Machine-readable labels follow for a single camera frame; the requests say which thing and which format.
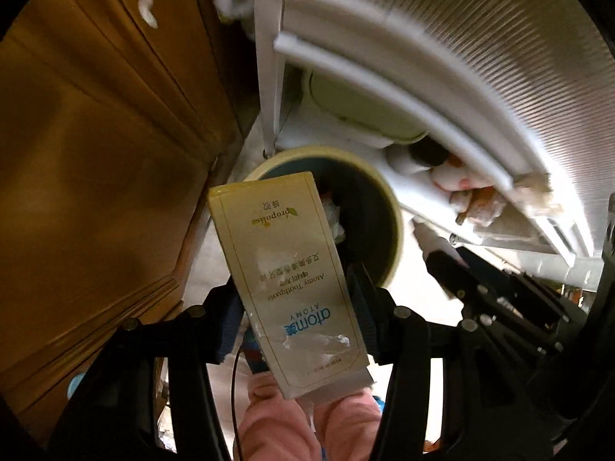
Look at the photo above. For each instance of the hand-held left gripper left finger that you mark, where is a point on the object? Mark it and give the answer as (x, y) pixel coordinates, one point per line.
(228, 326)

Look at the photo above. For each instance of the brown wooden cabinet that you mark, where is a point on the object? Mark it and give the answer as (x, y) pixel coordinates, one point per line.
(96, 153)

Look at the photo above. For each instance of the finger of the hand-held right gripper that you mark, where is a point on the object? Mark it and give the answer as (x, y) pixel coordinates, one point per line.
(523, 288)
(451, 273)

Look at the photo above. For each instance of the round trash bin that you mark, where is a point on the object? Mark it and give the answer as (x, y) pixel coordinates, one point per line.
(370, 201)

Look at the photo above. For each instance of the white plastic drawer unit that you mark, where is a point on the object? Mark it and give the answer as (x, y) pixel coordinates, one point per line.
(432, 33)

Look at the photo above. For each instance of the pink pants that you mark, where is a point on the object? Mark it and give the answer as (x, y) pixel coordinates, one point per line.
(274, 422)

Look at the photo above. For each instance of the pale green plastic container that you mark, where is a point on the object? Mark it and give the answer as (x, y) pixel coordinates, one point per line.
(355, 105)

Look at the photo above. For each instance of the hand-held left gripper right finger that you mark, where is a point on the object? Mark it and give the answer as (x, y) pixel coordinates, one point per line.
(363, 307)

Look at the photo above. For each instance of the yellow toothpaste box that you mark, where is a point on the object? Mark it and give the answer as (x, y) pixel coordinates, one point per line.
(288, 273)

